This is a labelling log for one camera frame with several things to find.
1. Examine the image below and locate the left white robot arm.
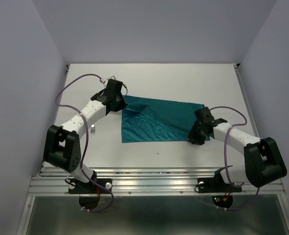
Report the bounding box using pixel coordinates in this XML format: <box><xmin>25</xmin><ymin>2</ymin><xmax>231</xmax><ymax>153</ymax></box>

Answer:
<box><xmin>43</xmin><ymin>77</ymin><xmax>127</xmax><ymax>194</ymax></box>

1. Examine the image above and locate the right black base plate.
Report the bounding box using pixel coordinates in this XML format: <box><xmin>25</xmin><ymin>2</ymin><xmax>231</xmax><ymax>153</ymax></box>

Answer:
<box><xmin>194</xmin><ymin>176</ymin><xmax>242</xmax><ymax>193</ymax></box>

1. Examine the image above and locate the silver fork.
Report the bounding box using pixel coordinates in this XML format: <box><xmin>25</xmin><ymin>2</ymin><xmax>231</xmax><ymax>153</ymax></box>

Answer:
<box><xmin>90</xmin><ymin>124</ymin><xmax>96</xmax><ymax>134</ymax></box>

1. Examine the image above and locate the teal cloth napkin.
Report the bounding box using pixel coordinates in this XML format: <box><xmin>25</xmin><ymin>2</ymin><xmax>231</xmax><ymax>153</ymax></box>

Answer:
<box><xmin>121</xmin><ymin>95</ymin><xmax>205</xmax><ymax>143</ymax></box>

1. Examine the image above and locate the aluminium front rail frame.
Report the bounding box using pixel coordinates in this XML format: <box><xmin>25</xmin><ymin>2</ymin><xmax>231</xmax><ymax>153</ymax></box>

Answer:
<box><xmin>18</xmin><ymin>64</ymin><xmax>289</xmax><ymax>235</ymax></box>

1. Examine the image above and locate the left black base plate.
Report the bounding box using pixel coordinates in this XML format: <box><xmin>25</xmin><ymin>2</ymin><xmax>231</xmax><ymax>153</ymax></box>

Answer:
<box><xmin>65</xmin><ymin>178</ymin><xmax>109</xmax><ymax>194</ymax></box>

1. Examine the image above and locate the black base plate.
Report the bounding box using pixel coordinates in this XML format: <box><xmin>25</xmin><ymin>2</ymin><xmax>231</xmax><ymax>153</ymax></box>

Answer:
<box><xmin>65</xmin><ymin>178</ymin><xmax>109</xmax><ymax>194</ymax></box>
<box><xmin>194</xmin><ymin>176</ymin><xmax>242</xmax><ymax>193</ymax></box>

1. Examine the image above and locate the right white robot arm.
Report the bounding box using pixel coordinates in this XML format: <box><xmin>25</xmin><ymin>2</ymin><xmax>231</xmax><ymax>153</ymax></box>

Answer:
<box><xmin>187</xmin><ymin>107</ymin><xmax>288</xmax><ymax>193</ymax></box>

